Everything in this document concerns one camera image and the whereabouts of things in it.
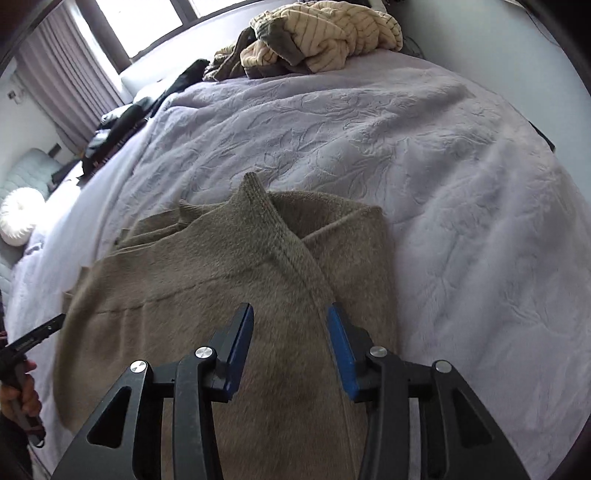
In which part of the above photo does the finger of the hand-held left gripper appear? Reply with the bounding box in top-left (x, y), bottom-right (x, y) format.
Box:
top-left (8, 313), bottom-right (66, 357)

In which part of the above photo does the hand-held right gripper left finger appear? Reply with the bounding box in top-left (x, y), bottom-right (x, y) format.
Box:
top-left (51, 302), bottom-right (256, 480)

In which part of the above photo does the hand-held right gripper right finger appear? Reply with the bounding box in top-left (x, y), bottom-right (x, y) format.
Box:
top-left (325, 302), bottom-right (532, 480)

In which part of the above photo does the brown knit sweater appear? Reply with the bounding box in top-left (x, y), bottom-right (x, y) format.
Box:
top-left (53, 172), bottom-right (402, 480)

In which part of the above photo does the person's left forearm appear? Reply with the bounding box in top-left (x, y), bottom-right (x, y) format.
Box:
top-left (0, 411), bottom-right (34, 480)

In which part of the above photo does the person's left hand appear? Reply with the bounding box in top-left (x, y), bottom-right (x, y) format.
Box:
top-left (0, 360), bottom-right (43, 417)

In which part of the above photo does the round white pillow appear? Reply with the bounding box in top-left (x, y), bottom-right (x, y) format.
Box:
top-left (0, 188), bottom-right (48, 247)

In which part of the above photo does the white duvet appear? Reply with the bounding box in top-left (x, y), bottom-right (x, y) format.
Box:
top-left (9, 154), bottom-right (153, 324)

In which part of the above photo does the grey-green tufted chair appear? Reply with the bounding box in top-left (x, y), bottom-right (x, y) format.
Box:
top-left (0, 148), bottom-right (64, 278)

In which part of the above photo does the lavender embossed blanket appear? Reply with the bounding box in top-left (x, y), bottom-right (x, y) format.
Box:
top-left (4, 46), bottom-right (587, 480)

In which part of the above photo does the black garment with striped trim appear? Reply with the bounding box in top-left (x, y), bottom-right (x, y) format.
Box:
top-left (81, 104), bottom-right (149, 175)

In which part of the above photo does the grey curtain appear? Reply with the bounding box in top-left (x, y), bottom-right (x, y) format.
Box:
top-left (16, 7), bottom-right (126, 151)

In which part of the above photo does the white window bench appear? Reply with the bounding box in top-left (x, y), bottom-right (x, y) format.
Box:
top-left (120, 59), bottom-right (186, 105)

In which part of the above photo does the dark brown garment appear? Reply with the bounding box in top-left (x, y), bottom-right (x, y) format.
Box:
top-left (203, 28), bottom-right (260, 84)

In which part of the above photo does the cream striped fleece garment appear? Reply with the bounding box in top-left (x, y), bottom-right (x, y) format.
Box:
top-left (240, 0), bottom-right (404, 75)

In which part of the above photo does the window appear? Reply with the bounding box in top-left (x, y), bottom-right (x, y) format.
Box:
top-left (76, 0), bottom-right (324, 66)

